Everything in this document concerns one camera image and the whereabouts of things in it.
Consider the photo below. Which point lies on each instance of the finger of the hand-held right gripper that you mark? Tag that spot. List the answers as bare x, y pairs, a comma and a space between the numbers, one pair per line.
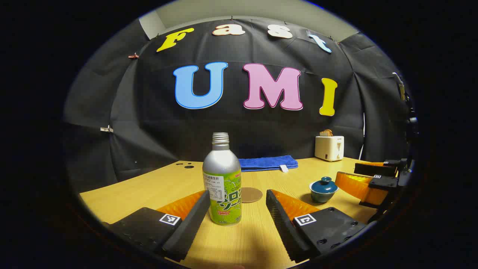
375, 169
354, 185

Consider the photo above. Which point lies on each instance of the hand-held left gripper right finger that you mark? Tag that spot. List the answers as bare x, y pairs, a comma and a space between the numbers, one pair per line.
280, 224

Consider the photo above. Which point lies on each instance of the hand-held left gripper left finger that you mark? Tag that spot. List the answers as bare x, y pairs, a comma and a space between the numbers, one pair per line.
190, 224

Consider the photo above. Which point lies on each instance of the round brown coaster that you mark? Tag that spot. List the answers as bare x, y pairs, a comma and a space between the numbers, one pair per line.
253, 195

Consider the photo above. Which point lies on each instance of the silver green water bottle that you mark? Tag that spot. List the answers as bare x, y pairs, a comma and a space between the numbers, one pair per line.
222, 168

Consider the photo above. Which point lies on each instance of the white toaster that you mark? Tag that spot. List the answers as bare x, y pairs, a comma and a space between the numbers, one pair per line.
328, 149

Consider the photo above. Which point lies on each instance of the toast slice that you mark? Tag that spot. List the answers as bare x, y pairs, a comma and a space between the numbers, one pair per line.
326, 133

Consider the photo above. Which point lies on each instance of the folded blue towel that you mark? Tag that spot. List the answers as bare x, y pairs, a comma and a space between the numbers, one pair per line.
265, 163

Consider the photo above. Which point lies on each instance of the black backdrop cloth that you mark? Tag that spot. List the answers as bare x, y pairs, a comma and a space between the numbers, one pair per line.
149, 123

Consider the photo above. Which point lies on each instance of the white cloth clip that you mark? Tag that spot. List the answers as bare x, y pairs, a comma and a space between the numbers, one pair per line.
106, 129

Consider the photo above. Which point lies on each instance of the red cloth clip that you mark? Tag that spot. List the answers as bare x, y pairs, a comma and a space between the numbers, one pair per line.
133, 56

